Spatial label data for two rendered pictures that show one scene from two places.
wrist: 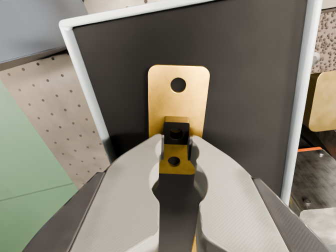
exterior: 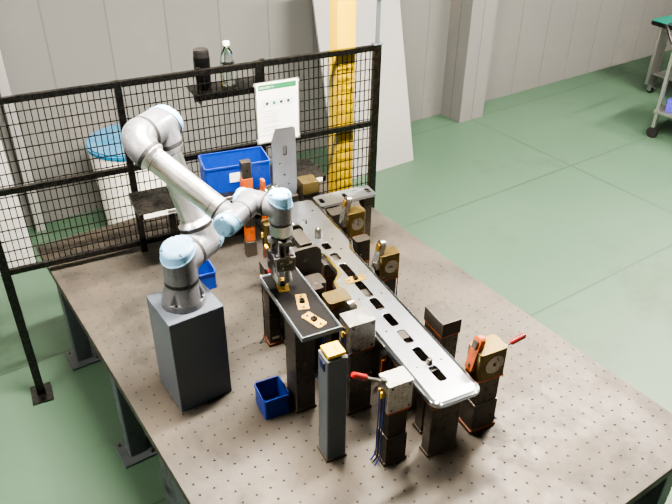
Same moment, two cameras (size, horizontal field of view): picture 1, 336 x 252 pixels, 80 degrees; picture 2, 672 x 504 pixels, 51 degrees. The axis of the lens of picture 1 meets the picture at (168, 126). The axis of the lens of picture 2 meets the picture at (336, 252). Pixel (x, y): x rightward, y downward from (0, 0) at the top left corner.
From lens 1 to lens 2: 2.39 m
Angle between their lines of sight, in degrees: 84
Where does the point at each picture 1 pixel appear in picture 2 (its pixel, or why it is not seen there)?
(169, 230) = (289, 305)
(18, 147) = not seen: outside the picture
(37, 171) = not seen: outside the picture
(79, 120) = (214, 447)
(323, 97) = (327, 297)
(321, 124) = (332, 302)
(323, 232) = (355, 319)
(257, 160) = (302, 287)
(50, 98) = (188, 435)
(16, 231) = not seen: outside the picture
